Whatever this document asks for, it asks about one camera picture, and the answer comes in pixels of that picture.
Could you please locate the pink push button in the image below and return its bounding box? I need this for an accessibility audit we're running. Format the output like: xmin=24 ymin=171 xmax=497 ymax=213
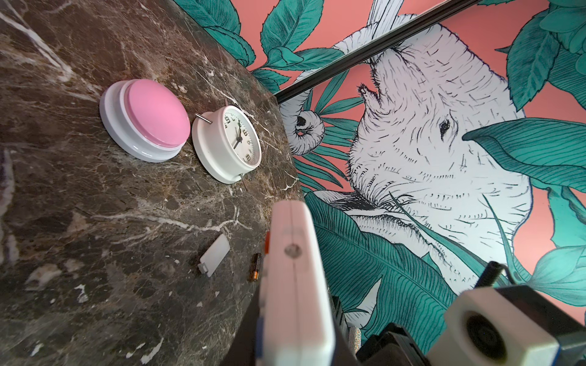
xmin=99 ymin=79 xmax=191 ymax=163

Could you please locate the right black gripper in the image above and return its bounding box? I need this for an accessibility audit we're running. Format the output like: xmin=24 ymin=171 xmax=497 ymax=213
xmin=356 ymin=323 xmax=430 ymax=366

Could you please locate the small black copper battery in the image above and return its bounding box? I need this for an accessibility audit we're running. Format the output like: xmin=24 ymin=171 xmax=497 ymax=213
xmin=249 ymin=253 xmax=262 ymax=282

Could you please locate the grey remote battery cover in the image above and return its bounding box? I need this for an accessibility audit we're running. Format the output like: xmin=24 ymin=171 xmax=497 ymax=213
xmin=198 ymin=234 xmax=230 ymax=278

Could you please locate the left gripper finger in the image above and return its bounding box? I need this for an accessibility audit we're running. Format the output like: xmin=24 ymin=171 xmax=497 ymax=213
xmin=220 ymin=287 xmax=259 ymax=366

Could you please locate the glittery silver microphone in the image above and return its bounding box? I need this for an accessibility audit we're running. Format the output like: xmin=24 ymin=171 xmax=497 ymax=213
xmin=348 ymin=326 xmax=362 ymax=357

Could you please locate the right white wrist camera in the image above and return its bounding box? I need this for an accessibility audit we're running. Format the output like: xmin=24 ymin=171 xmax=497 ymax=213
xmin=426 ymin=285 xmax=585 ymax=366

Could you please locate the white round alarm clock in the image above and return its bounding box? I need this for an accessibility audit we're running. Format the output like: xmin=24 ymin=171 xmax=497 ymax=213
xmin=192 ymin=105 xmax=262 ymax=185

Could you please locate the white remote control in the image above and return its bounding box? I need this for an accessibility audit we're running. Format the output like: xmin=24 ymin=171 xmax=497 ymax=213
xmin=255 ymin=201 xmax=336 ymax=365

